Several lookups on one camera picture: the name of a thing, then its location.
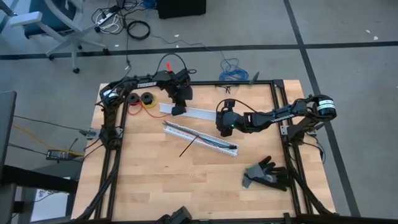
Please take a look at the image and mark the black leader arm handle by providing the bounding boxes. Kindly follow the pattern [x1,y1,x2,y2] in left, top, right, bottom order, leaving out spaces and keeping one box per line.
[156,205,193,224]

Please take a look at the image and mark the black grey work glove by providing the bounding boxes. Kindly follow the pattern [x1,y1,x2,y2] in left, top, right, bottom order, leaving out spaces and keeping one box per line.
[241,156,294,192]

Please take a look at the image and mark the black power adapter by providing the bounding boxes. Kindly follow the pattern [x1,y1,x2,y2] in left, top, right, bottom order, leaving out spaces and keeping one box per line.
[45,149,71,162]

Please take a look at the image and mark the black left camera cable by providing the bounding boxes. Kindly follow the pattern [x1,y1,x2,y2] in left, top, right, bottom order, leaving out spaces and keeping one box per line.
[154,52,197,77]

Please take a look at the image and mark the black zip tie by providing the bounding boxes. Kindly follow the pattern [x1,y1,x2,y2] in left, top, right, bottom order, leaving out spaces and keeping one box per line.
[178,134,200,157]

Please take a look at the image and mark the green wire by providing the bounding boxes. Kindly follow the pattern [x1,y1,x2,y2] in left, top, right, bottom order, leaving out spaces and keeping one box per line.
[174,126,233,149]

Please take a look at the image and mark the black spool of yellow wire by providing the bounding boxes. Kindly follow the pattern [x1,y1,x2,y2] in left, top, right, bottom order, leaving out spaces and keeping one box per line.
[139,91,159,110]

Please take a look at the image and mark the office chair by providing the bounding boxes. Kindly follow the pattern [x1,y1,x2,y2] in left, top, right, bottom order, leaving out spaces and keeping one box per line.
[0,0,111,75]

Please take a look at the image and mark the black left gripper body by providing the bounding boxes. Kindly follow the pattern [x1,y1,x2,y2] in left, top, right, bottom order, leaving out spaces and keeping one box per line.
[167,79,184,106]

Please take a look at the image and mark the black side desk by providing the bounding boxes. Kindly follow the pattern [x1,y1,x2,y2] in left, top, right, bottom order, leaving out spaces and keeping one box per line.
[0,164,79,224]

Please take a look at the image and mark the black floor box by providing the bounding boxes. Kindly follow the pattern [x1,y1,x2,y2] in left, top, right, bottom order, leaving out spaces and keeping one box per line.
[155,0,207,20]

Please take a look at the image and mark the dark right camera cable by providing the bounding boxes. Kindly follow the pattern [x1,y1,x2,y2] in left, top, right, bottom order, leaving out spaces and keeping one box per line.
[216,98,276,118]

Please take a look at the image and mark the clear safety glasses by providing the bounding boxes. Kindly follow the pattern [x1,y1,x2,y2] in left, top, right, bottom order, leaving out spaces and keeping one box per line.
[215,83,241,95]

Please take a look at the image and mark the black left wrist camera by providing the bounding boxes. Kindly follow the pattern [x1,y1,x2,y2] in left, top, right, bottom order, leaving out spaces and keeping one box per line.
[175,68,192,85]

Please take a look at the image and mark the white duct cover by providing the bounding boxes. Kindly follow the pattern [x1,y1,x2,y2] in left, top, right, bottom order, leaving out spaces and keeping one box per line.
[159,102,218,121]

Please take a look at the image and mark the black aluminium table frame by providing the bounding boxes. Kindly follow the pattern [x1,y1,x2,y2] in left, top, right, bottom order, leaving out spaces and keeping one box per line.
[70,73,340,224]

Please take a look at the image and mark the yellow floor cable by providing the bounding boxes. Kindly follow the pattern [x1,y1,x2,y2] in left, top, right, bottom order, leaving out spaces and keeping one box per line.
[11,123,85,157]

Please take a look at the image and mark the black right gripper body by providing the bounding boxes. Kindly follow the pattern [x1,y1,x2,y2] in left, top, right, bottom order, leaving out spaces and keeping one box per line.
[216,110,249,132]

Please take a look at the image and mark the black coiled floor cable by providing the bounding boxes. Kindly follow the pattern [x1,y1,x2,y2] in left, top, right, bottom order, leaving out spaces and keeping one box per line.
[126,20,152,41]

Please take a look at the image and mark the dark grey monitor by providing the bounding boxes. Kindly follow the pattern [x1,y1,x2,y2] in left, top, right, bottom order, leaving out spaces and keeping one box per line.
[0,90,17,180]

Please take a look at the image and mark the blue coiled floor cable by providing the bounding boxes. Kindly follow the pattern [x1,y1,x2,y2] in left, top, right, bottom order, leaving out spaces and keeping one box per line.
[218,57,250,82]

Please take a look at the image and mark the white power strip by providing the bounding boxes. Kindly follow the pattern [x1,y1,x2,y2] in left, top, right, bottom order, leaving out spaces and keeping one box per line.
[95,8,119,26]

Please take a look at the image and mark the white slotted cable duct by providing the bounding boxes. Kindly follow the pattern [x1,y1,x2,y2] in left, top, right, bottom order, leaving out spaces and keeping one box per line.
[163,120,239,157]

